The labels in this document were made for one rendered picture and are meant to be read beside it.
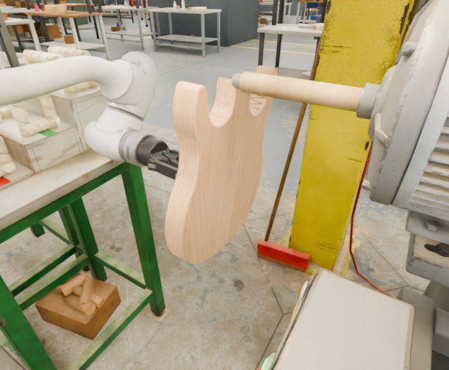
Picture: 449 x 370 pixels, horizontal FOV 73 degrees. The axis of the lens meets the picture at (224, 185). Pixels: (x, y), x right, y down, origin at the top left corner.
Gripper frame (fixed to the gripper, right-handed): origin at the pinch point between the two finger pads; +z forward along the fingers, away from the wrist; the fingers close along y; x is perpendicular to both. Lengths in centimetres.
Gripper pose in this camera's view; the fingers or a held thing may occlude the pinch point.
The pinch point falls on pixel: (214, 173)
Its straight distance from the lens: 69.7
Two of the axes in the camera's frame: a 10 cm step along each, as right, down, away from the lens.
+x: 0.9, -9.0, -4.3
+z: 8.5, 3.0, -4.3
